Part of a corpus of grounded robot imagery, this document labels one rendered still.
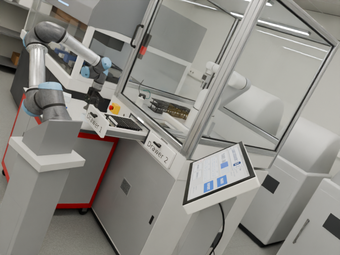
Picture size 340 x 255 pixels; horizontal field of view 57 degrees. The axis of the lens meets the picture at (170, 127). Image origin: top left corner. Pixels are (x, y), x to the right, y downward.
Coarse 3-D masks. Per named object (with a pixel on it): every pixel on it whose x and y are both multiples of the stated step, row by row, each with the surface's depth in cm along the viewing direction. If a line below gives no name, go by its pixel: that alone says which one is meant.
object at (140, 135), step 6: (102, 114) 217; (108, 126) 195; (108, 132) 197; (114, 132) 200; (120, 132) 202; (126, 132) 205; (132, 132) 208; (138, 132) 211; (144, 132) 221; (126, 138) 208; (132, 138) 210; (138, 138) 213; (144, 138) 216
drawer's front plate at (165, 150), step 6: (150, 132) 210; (150, 138) 209; (156, 138) 205; (162, 144) 199; (150, 150) 207; (156, 150) 203; (162, 150) 198; (168, 150) 194; (156, 156) 202; (162, 156) 198; (168, 156) 193; (174, 156) 191; (162, 162) 197; (168, 162) 193
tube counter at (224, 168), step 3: (225, 159) 153; (222, 162) 150; (225, 162) 148; (228, 162) 146; (222, 165) 146; (225, 165) 144; (228, 165) 143; (222, 168) 143; (225, 168) 141; (228, 168) 139; (222, 171) 140; (225, 171) 138; (228, 171) 136; (222, 174) 136
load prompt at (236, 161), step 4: (236, 148) 161; (232, 152) 158; (236, 152) 155; (232, 156) 152; (236, 156) 149; (240, 156) 147; (232, 160) 146; (236, 160) 144; (240, 160) 142; (232, 164) 141; (236, 164) 139; (240, 164) 137; (232, 168) 137; (236, 168) 135
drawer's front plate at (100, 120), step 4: (88, 108) 212; (92, 108) 208; (88, 112) 211; (92, 112) 207; (96, 112) 203; (88, 116) 210; (92, 116) 206; (100, 116) 198; (88, 120) 210; (96, 120) 201; (100, 120) 198; (104, 120) 194; (92, 124) 205; (96, 124) 201; (100, 124) 197; (104, 124) 193; (108, 124) 192; (96, 128) 200; (100, 128) 196; (104, 128) 193; (96, 132) 199; (104, 132) 193; (100, 136) 195
